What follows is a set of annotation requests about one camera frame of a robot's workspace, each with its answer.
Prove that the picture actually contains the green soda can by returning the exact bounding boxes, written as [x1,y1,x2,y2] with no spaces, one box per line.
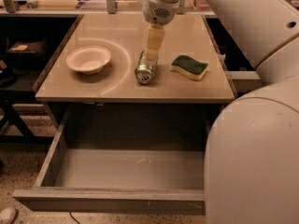
[135,51,157,85]

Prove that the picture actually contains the grey open drawer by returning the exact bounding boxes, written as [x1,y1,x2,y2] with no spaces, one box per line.
[13,104,210,215]

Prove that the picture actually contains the black side table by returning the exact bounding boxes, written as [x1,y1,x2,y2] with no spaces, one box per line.
[0,38,50,143]

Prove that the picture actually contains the white shoe tip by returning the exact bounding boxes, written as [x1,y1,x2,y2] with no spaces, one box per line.
[0,207,18,224]

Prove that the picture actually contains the white paper bowl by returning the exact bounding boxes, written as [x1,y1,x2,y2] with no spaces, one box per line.
[66,46,111,75]

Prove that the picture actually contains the grey cabinet with beige top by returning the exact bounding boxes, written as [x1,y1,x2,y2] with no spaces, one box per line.
[35,12,235,125]

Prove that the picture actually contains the pink stacked trays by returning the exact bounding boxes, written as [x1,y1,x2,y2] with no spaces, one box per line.
[192,0,208,9]

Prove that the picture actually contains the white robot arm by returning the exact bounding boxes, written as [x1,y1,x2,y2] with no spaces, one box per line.
[204,0,299,224]

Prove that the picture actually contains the green yellow sponge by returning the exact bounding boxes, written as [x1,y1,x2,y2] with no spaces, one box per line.
[170,55,208,81]

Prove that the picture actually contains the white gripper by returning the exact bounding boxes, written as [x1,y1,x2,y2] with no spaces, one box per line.
[143,0,180,61]

